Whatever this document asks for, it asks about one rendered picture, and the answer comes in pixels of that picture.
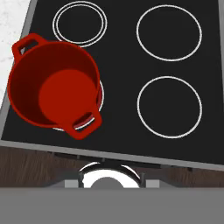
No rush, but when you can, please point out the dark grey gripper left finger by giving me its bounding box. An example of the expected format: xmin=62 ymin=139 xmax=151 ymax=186
xmin=45 ymin=171 xmax=86 ymax=189

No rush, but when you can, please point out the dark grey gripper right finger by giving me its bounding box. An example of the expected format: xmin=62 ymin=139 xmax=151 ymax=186
xmin=139 ymin=171 xmax=179 ymax=189

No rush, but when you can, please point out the black glass hob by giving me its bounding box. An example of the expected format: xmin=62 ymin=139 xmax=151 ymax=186
xmin=0 ymin=0 xmax=224 ymax=172

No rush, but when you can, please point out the red two-handled pot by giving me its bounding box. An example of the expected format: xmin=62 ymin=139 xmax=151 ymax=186
xmin=7 ymin=32 xmax=104 ymax=141

